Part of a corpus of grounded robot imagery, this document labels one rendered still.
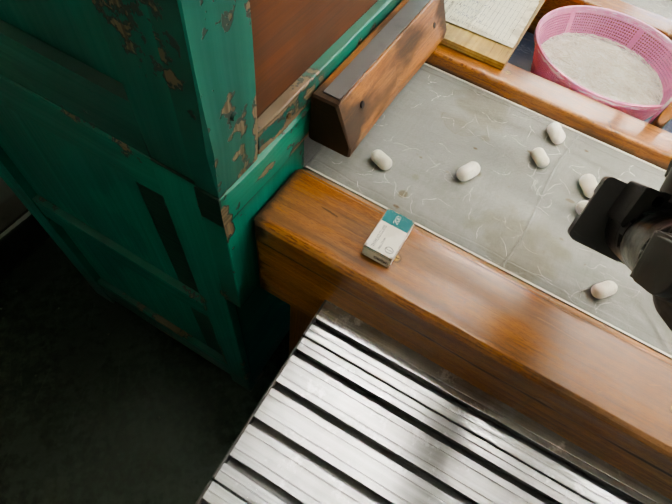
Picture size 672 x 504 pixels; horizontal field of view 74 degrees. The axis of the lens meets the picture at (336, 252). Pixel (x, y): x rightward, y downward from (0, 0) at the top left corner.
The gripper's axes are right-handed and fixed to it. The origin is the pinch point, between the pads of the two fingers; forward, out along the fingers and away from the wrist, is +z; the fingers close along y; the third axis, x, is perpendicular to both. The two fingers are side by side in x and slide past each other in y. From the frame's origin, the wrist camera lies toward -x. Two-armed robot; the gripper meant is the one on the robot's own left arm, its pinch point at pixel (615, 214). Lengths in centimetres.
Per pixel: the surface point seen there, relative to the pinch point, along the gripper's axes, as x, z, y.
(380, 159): 6.5, 2.8, 27.0
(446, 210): 8.6, 2.7, 16.3
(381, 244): 12.7, -9.7, 20.6
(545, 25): -21.9, 39.0, 16.8
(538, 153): -2.3, 13.7, 9.0
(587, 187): -1.0, 12.1, 1.4
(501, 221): 7.0, 4.6, 9.5
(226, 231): 17.7, -15.4, 35.5
